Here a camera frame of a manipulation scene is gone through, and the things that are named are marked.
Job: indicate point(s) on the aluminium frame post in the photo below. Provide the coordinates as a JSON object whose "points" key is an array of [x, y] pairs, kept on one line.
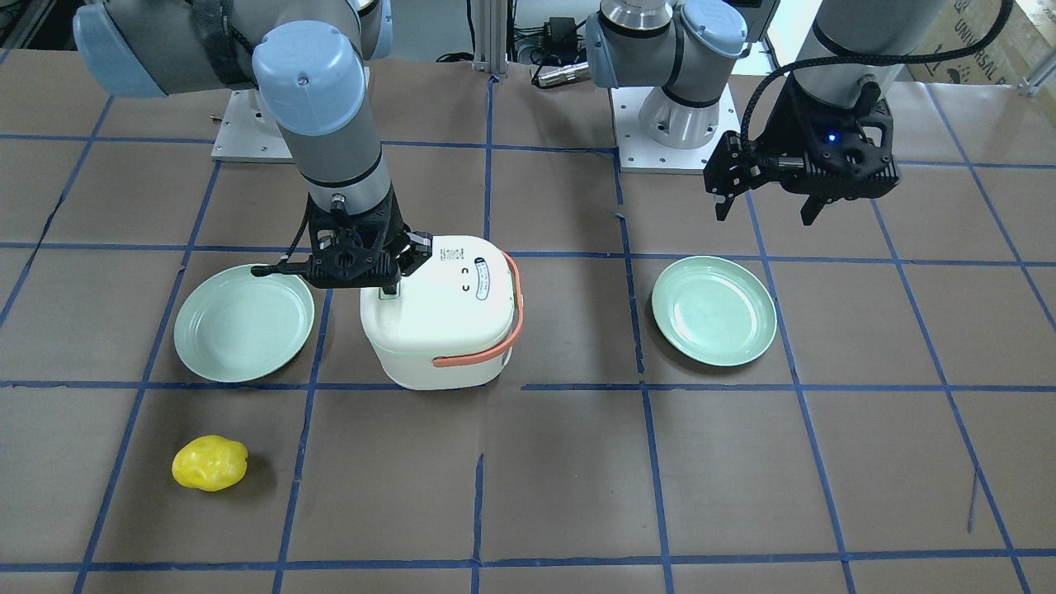
{"points": [[490, 21]]}

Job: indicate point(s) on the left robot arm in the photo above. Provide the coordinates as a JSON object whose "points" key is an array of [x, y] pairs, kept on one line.
{"points": [[689, 48]]}

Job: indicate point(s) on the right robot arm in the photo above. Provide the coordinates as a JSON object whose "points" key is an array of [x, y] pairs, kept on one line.
{"points": [[306, 60]]}

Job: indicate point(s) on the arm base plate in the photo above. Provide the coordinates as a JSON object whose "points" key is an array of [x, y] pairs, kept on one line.
{"points": [[247, 133], [656, 134]]}

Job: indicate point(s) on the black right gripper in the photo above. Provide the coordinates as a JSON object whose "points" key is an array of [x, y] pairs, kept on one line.
{"points": [[410, 250]]}

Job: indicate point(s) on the yellow toy pepper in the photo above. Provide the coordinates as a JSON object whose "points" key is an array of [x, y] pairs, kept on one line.
{"points": [[210, 463]]}

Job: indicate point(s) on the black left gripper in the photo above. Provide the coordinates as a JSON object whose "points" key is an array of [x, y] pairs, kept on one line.
{"points": [[789, 124]]}

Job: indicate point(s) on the green plate near left arm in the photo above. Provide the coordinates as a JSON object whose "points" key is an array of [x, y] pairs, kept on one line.
{"points": [[714, 311]]}

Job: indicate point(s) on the green plate near right arm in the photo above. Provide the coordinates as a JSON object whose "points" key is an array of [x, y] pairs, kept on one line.
{"points": [[236, 326]]}

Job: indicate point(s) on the white rice cooker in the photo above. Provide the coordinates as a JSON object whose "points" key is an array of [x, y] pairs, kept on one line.
{"points": [[452, 323]]}

